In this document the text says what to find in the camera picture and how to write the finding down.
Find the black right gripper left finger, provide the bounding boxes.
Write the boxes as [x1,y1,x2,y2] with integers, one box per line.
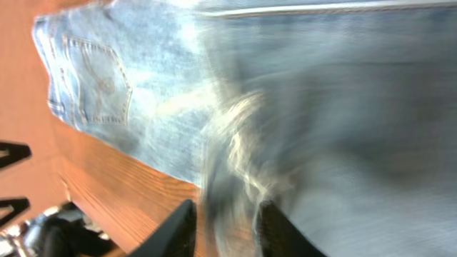
[129,199,197,257]

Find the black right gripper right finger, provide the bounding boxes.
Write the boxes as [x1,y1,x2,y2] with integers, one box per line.
[257,201,326,257]

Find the light blue denim jeans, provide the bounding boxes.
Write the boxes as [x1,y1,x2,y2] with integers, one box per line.
[33,1,456,256]

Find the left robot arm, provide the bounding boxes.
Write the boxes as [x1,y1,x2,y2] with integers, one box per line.
[1,203,115,257]

